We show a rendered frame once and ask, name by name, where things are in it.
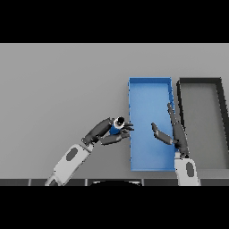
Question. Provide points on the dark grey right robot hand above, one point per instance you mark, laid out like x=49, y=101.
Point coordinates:
x=178, y=135

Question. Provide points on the blue pipe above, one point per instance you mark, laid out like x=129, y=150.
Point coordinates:
x=117, y=126

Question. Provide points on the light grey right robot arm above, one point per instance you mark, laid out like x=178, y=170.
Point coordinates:
x=186, y=171

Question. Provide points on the dark grey bin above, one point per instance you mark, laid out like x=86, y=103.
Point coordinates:
x=202, y=122

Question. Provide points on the blue bin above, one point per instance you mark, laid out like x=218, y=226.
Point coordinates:
x=149, y=125

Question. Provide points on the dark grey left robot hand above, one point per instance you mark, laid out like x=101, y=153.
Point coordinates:
x=98, y=131

